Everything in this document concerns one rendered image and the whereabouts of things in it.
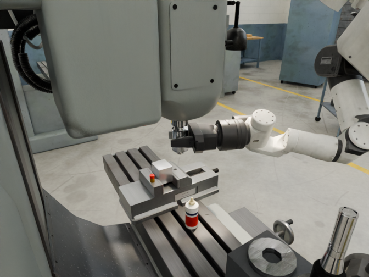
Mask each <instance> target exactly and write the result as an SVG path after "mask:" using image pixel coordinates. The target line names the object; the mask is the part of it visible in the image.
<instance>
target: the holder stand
mask: <svg viewBox="0 0 369 277"><path fill-rule="evenodd" d="M312 266H313V264H311V263H310V262H309V261H307V260H306V259H305V258H304V257H302V256H301V255H300V254H298V253H297V252H296V251H295V250H293V249H292V248H290V247H289V246H288V245H286V244H285V243H284V242H283V241H281V240H280V239H279V238H277V237H276V236H275V235H274V234H272V233H271V232H269V231H268V230H266V231H264V232H263V233H261V234H260V235H258V236H256V237H254V238H253V239H251V240H250V241H248V242H246V243H245V244H243V245H241V246H240V247H238V248H236V249H235V250H233V251H232V252H230V253H228V255H227V262H226V274H225V277H310V273H311V270H312Z"/></svg>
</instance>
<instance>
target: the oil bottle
mask: <svg viewBox="0 0 369 277"><path fill-rule="evenodd" d="M197 227H198V203H197V202H196V201H195V200H193V197H191V200H189V201H188V202H187V203H186V228H188V229H196V228H197Z"/></svg>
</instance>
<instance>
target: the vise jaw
mask: <svg viewBox="0 0 369 277"><path fill-rule="evenodd" d="M168 163H169V164H171V165H172V176H173V181H172V183H173V184H174V185H175V186H176V187H177V188H182V187H185V186H188V185H191V184H192V178H191V177H190V176H189V175H188V174H186V173H185V172H184V171H183V170H182V169H181V168H180V167H179V166H178V165H176V164H175V163H174V162H172V161H169V162H168Z"/></svg>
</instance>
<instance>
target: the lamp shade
mask: <svg viewBox="0 0 369 277"><path fill-rule="evenodd" d="M227 40H232V41H233V46H226V50H229V51H243V50H246V49H247V36H246V32H245V31H244V30H243V29H242V28H239V27H233V28H230V29H229V30H227Z"/></svg>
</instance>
